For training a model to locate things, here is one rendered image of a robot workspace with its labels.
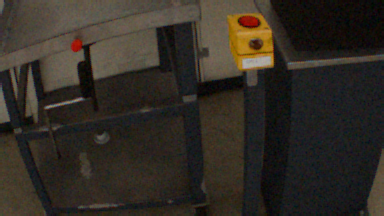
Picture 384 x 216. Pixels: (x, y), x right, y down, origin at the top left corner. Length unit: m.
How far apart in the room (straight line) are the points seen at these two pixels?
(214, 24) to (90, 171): 0.72
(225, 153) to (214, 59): 0.35
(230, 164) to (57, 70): 0.75
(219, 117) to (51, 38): 1.12
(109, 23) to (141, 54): 0.92
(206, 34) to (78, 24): 0.95
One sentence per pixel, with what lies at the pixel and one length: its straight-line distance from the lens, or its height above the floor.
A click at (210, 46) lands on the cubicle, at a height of 0.22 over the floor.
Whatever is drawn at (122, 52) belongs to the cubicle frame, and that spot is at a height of 0.26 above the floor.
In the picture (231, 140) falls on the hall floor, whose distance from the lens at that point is 2.35.
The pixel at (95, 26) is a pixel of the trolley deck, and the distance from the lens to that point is 1.49.
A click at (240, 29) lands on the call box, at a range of 1.29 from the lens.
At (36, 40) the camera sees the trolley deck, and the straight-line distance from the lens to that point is 1.51.
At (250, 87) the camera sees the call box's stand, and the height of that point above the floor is 0.74.
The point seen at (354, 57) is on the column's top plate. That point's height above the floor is 0.75.
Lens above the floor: 1.63
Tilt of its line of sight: 41 degrees down
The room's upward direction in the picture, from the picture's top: 5 degrees counter-clockwise
